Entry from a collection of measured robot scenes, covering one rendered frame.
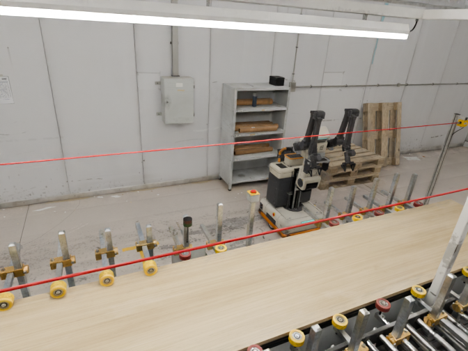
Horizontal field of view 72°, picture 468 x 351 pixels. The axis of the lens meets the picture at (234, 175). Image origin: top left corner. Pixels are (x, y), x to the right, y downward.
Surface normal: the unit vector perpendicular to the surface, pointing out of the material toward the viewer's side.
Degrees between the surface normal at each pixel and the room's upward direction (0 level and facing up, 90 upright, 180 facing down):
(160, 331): 0
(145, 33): 90
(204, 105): 90
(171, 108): 90
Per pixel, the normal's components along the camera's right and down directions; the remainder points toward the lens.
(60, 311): 0.06, -0.91
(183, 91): 0.40, 0.40
